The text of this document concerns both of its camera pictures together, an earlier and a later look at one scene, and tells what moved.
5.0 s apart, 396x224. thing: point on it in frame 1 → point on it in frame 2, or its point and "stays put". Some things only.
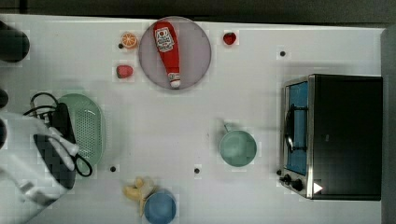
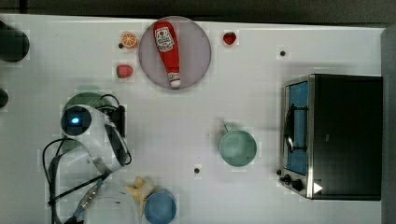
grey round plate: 193,51 stays put
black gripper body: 61,121 → 117,117
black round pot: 14,44 stays put
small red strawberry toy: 229,37 stays put
